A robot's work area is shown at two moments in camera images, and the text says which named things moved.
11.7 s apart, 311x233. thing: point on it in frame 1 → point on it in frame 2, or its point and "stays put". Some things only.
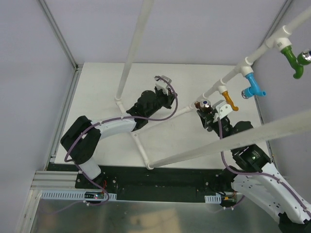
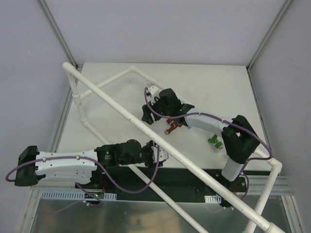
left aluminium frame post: x=66 y=50 stays put
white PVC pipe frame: x=295 y=127 → x=255 y=211
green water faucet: x=297 y=63 → x=218 y=144
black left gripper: x=164 y=97 → x=149 y=154
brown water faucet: x=201 y=104 → x=173 y=125
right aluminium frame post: x=282 y=15 stays put
